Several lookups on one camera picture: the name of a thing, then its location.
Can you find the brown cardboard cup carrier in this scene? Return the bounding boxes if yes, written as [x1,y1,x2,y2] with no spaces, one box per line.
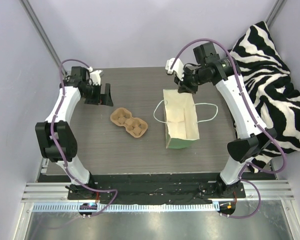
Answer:
[110,107,148,138]

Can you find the green paper gift bag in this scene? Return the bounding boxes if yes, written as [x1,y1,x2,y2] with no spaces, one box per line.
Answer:
[152,88,219,150]

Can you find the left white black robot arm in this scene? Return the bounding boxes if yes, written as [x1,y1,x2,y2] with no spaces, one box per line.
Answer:
[35,66,114,200]

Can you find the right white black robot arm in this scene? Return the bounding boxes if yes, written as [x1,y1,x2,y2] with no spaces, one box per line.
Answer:
[165,41,277,198]

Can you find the zebra print blanket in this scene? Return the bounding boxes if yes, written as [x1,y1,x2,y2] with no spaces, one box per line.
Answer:
[226,21,300,174]

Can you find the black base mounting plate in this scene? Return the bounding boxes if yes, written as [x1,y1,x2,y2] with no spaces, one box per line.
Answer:
[37,172,247,205]

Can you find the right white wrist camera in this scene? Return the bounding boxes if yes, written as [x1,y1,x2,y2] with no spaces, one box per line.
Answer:
[165,58,185,81]

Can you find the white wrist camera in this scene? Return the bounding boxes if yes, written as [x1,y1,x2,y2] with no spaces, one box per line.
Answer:
[165,58,185,81]
[88,67,104,86]

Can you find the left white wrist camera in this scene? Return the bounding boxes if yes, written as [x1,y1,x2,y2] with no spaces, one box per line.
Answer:
[88,67,104,86]

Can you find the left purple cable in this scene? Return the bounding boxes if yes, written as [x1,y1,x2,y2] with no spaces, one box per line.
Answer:
[49,58,120,219]

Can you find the purple cable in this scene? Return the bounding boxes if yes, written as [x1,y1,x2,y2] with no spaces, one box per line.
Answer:
[173,37,288,221]
[49,58,120,219]

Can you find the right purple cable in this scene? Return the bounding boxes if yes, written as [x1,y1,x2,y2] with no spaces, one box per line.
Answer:
[173,37,288,221]

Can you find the aluminium frame rail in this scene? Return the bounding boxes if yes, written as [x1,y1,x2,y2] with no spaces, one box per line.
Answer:
[21,180,295,203]

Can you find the white slotted cable duct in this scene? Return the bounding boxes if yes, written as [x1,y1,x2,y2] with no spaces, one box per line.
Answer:
[32,201,220,213]

